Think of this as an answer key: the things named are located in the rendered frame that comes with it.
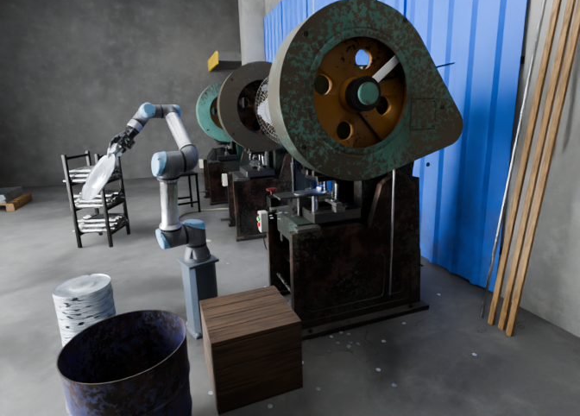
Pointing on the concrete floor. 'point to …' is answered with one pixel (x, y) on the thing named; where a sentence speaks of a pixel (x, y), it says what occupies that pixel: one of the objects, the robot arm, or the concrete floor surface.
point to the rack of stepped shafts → (97, 223)
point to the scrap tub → (128, 367)
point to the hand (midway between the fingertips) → (110, 156)
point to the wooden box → (251, 347)
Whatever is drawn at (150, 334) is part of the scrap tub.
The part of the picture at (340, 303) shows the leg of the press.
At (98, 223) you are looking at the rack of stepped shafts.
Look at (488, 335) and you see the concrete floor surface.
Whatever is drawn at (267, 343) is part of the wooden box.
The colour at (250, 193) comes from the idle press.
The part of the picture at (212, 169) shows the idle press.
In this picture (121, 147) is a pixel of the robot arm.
